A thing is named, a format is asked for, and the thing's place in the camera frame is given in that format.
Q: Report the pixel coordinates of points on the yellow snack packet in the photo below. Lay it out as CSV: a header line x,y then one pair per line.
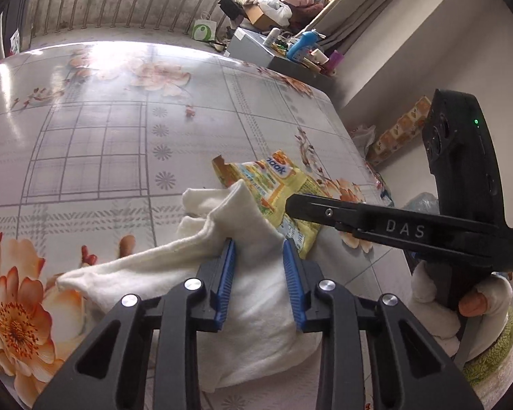
x,y
273,179

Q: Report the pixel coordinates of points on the brown cardboard box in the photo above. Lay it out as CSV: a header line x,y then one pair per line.
x,y
260,17

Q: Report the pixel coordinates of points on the grey cabinet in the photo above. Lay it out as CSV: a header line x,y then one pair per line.
x,y
247,47

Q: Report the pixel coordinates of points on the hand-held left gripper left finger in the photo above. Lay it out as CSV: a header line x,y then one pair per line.
x,y
224,290

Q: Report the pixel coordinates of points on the white cloth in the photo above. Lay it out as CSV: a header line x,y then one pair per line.
x,y
256,307

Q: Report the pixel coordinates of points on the person's right forearm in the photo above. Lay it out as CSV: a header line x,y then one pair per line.
x,y
495,363

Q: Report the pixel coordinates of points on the black bag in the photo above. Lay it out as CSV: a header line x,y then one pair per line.
x,y
228,6

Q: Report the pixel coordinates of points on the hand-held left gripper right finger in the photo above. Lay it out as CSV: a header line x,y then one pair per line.
x,y
294,290

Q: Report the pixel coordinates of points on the blue bottle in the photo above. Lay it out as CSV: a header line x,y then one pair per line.
x,y
301,47

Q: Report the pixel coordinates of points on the purple cup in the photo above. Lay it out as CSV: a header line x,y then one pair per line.
x,y
336,60

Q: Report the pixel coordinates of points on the crumpled white plastic bag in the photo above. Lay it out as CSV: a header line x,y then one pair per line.
x,y
363,139

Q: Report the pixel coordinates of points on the patterned cardboard box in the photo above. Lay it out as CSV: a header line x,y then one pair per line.
x,y
401,128

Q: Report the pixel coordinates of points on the green white paper bag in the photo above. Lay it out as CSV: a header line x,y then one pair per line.
x,y
204,30

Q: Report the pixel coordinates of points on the floral tablecloth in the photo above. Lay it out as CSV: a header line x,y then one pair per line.
x,y
89,158

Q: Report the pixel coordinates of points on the person's right hand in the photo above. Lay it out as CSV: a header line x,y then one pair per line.
x,y
487,303

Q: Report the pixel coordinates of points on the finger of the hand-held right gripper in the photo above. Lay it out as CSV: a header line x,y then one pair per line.
x,y
320,211

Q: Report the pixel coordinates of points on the grey curtain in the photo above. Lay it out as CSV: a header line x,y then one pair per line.
x,y
367,4

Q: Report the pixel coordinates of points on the metal window railing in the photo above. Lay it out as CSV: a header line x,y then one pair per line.
x,y
111,0

